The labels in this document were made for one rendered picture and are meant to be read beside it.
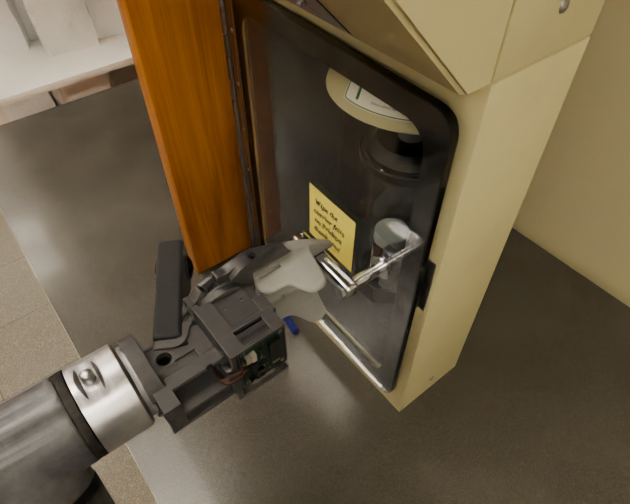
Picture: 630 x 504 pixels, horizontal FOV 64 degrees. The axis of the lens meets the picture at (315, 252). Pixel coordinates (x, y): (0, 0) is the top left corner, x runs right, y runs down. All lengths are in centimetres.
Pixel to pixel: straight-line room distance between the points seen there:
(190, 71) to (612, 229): 65
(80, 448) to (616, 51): 74
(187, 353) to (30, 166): 80
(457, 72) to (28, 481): 38
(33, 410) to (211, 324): 14
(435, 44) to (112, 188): 84
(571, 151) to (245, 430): 62
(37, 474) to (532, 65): 43
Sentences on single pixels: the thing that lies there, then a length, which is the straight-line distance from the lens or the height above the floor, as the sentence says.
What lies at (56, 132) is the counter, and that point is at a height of 94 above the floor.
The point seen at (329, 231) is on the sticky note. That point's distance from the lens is 55.
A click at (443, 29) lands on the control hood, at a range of 28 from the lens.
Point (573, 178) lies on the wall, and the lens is 89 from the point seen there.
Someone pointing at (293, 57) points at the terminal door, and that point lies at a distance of 48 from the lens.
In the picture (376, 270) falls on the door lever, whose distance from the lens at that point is 49.
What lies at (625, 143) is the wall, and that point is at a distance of 83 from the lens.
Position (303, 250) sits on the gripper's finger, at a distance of 47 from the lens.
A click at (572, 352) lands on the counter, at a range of 83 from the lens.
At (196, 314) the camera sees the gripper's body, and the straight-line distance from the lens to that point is 43.
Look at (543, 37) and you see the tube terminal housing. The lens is 38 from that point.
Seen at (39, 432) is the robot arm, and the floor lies 123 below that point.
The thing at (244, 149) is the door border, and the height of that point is 119.
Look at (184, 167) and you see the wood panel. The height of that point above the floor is 115.
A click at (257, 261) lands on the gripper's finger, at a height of 124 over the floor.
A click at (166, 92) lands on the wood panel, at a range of 64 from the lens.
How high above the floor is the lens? 157
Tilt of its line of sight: 48 degrees down
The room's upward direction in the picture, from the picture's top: straight up
